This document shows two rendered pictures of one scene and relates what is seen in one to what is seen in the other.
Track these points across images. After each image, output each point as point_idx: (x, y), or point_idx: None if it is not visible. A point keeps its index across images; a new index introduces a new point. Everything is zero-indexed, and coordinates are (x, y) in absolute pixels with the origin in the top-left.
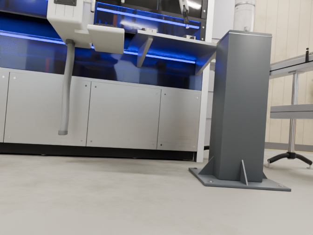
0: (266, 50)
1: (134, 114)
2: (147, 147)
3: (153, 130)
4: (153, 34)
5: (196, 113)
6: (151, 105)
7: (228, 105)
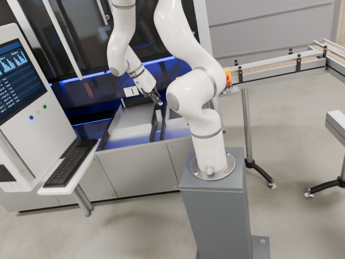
0: (235, 205)
1: (148, 169)
2: (171, 189)
3: (172, 177)
4: (112, 150)
5: None
6: (161, 159)
7: (201, 246)
